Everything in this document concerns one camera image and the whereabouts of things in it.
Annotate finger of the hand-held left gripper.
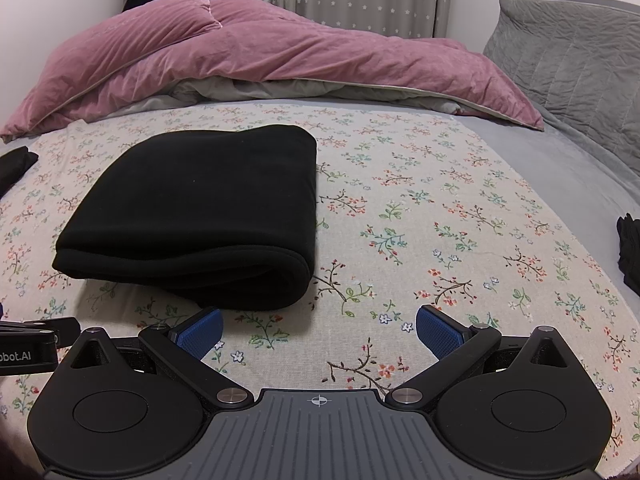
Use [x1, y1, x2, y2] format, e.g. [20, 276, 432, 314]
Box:
[0, 316, 81, 349]

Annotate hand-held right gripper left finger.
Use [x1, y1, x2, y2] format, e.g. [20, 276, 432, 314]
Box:
[67, 307, 253, 407]

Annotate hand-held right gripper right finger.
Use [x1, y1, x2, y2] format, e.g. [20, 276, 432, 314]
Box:
[385, 304, 573, 407]

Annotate black pants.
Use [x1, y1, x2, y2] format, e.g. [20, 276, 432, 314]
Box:
[51, 124, 319, 311]
[0, 146, 40, 200]

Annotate floral bed sheet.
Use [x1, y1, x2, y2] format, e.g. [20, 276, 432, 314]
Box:
[0, 101, 640, 480]

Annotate pile of black clothes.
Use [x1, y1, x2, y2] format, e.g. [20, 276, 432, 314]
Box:
[616, 213, 640, 288]

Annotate grey bed sheet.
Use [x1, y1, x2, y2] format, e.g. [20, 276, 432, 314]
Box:
[450, 102, 640, 306]

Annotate pink duvet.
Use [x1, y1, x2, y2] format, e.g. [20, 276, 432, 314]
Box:
[0, 0, 545, 143]

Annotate grey quilted pillow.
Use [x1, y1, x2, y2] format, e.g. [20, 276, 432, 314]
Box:
[482, 0, 640, 186]

